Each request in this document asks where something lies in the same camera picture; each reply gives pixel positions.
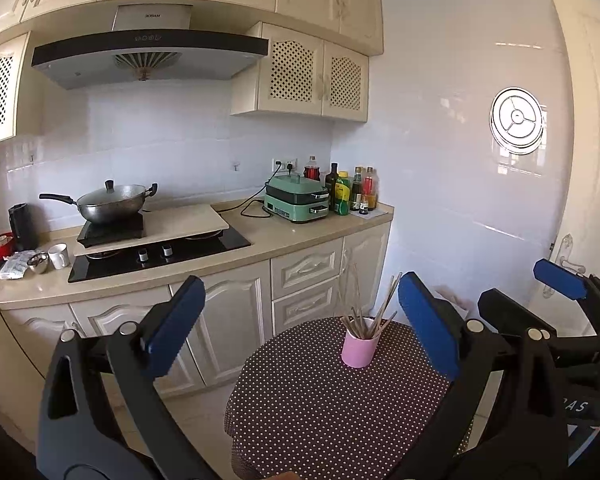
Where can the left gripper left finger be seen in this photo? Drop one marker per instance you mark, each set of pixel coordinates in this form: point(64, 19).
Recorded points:
point(78, 434)

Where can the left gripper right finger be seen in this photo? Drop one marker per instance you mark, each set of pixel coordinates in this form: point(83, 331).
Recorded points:
point(528, 439)

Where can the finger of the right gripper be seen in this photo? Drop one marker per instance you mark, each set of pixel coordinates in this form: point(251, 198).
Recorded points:
point(584, 290)
point(508, 318)

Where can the wooden chopstick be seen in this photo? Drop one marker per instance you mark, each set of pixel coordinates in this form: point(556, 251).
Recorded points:
point(382, 325)
point(357, 299)
point(344, 310)
point(385, 304)
point(380, 309)
point(363, 322)

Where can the pink cup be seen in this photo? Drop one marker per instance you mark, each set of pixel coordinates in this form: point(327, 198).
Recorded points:
point(357, 352)

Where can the white door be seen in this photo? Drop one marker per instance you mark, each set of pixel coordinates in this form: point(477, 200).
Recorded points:
point(577, 244)

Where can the black gas stove top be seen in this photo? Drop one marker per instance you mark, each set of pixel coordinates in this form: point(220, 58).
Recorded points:
point(150, 256)

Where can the small steel bowl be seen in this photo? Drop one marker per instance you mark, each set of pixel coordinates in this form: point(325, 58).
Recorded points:
point(39, 262)

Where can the cream lower cabinets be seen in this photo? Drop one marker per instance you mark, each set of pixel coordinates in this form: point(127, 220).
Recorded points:
point(288, 274)

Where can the cream cabinets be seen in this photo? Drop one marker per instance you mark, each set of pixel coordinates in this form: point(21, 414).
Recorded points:
point(308, 57)
point(288, 274)

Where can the white mug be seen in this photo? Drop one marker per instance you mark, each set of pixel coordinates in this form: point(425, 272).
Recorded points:
point(59, 256)

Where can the white plastic packet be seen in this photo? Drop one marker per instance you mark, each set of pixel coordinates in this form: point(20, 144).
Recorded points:
point(16, 265)

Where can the black induction cooker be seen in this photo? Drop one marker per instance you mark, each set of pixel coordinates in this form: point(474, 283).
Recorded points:
point(126, 228)

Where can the red label sauce bottle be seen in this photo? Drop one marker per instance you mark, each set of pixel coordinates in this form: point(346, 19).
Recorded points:
point(370, 188)

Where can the polka dot round tablecloth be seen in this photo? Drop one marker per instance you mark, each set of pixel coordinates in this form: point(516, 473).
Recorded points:
point(296, 407)

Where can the black kettle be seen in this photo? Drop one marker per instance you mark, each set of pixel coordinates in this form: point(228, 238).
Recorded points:
point(23, 228)

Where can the red container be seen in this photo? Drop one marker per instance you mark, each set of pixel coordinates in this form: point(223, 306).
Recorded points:
point(7, 245)

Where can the dark soy sauce bottle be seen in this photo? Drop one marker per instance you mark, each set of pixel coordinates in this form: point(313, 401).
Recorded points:
point(357, 189)

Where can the beige cutting board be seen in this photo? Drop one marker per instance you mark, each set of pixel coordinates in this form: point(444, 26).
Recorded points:
point(167, 224)

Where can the green yellow oil bottle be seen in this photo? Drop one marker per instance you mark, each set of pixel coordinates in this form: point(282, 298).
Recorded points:
point(342, 193)

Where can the steel wok with lid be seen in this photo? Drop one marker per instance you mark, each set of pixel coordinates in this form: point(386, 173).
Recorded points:
point(108, 204)

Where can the dark olive oil bottle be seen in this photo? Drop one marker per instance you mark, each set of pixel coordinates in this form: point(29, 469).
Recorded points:
point(330, 183)

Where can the green electric grill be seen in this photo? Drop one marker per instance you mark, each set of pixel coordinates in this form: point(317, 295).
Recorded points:
point(295, 198)

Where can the cream upper cabinets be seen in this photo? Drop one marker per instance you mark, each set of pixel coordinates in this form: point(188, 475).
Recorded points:
point(308, 57)

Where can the black range hood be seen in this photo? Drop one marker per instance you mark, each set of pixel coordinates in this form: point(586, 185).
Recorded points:
point(147, 42)

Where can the round white wall vent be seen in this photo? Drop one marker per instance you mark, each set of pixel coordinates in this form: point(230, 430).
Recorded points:
point(516, 121)

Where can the wall power socket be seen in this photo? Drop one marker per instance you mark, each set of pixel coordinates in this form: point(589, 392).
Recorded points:
point(280, 164)

